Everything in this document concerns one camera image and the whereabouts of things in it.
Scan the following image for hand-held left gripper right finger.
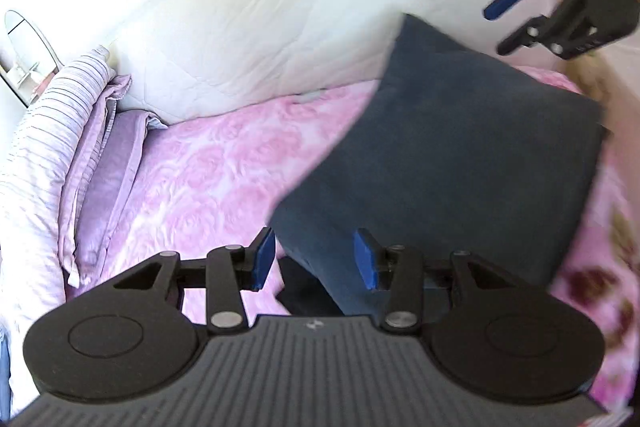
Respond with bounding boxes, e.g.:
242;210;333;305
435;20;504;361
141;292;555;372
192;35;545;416
353;229;522;334

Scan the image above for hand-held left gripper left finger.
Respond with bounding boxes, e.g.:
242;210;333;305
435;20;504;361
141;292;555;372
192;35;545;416
112;227;277;335

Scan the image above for dark grey jeans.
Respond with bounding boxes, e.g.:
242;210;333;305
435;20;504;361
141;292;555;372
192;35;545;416
270;13;610;317

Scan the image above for pink floral blanket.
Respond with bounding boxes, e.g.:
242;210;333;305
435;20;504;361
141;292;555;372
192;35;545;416
62;66;640;425

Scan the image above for white quilted mattress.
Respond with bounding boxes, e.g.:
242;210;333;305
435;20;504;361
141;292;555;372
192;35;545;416
106;0;553;130

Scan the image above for lilac striped duvet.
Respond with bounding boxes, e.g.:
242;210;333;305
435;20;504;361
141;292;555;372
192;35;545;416
0;47;117;335

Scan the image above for white oval mirror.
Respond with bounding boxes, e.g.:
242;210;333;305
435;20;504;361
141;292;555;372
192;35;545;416
0;9;65;104

